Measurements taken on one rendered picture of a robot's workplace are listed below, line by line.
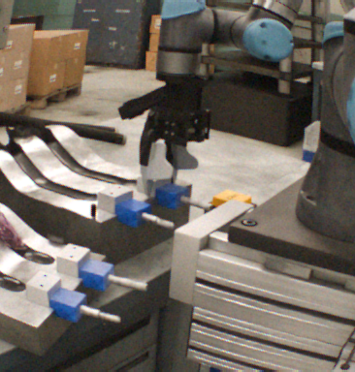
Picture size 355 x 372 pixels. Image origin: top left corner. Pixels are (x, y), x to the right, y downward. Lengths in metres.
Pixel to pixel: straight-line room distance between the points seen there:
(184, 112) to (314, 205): 0.46
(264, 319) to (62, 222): 0.46
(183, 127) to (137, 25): 6.97
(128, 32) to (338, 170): 7.51
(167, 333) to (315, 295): 0.63
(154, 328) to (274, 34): 0.64
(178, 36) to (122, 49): 7.11
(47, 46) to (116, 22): 2.65
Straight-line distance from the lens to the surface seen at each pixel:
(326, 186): 0.63
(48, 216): 1.08
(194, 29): 1.03
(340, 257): 0.59
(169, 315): 1.23
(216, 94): 5.16
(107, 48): 8.26
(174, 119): 1.04
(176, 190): 1.11
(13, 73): 5.15
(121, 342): 1.15
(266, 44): 0.91
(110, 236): 1.02
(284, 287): 0.68
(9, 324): 0.79
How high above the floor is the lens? 1.27
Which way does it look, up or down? 19 degrees down
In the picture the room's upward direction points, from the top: 5 degrees clockwise
